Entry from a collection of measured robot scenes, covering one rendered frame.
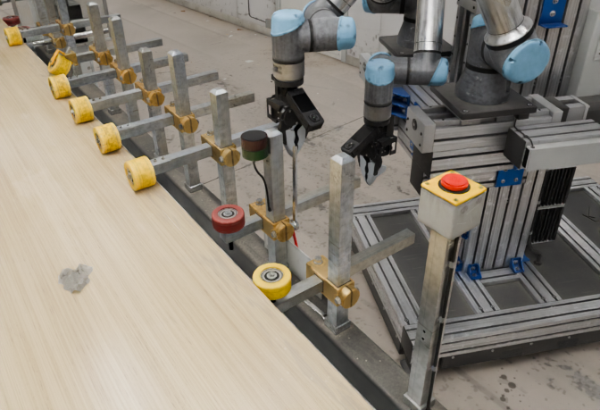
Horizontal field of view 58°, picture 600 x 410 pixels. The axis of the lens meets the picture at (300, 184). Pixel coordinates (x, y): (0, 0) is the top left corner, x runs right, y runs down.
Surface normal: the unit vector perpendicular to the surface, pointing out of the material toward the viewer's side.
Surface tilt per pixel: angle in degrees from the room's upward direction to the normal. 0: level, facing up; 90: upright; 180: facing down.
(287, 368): 0
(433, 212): 90
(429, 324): 90
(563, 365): 0
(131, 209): 0
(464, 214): 90
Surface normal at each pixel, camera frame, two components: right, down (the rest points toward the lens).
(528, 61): 0.23, 0.61
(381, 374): -0.01, -0.85
